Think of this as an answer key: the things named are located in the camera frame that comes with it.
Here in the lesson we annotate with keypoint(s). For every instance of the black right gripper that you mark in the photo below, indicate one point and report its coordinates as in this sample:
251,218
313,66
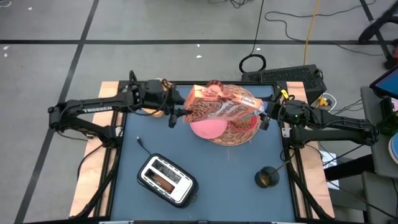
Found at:
276,110

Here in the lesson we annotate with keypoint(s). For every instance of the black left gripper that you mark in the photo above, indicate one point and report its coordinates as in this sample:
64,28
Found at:
169,99

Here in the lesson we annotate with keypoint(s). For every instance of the protein cereal box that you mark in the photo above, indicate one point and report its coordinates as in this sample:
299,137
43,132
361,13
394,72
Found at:
217,107

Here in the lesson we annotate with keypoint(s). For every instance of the gold spoon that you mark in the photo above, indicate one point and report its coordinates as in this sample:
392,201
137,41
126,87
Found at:
278,167

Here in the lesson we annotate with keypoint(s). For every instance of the dark round cup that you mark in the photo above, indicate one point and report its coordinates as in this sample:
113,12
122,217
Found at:
259,180

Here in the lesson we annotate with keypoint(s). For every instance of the black and silver toaster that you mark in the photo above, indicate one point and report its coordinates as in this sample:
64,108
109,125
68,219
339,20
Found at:
174,186

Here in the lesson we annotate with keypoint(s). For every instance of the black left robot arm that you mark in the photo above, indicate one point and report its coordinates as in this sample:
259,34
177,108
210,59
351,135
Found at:
99,107

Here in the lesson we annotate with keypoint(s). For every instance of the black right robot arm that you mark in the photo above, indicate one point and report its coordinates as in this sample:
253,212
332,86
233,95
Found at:
329,124

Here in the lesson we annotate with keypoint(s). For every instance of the red bowl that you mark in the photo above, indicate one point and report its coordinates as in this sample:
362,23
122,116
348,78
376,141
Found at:
255,124

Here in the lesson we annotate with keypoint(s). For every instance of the cereal rings in bowl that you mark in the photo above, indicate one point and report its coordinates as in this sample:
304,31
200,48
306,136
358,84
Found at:
242,125

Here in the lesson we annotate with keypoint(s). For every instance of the orange plastic basket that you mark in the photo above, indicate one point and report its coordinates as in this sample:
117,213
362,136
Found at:
158,114

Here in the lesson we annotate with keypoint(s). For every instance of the round woven placemat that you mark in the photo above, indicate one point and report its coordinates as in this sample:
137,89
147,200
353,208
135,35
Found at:
236,138

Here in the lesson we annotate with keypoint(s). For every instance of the pink plate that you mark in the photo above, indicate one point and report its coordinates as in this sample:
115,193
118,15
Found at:
206,130

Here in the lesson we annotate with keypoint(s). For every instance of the red glass of milk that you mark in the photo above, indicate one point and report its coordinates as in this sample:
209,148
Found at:
214,83

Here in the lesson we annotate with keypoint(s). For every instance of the black computer case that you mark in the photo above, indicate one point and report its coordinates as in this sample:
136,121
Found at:
289,77

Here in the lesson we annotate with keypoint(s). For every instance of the yellow power plug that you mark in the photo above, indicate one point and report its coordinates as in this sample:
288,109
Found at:
323,102

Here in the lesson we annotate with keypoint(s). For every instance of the white paper sheet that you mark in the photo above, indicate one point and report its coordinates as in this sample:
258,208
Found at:
329,161

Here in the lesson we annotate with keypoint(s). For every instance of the black desk leg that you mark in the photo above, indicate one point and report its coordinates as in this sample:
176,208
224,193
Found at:
348,168

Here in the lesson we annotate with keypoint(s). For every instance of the grey side cabinet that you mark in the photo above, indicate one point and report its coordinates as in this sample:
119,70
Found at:
377,155

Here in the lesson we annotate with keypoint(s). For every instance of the black tablet screen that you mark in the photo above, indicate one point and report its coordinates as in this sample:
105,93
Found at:
388,82

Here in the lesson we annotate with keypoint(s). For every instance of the blue plate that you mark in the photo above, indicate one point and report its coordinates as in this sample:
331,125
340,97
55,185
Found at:
394,149

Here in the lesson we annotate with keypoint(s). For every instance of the black table frame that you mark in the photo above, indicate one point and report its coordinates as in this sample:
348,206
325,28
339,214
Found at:
192,82

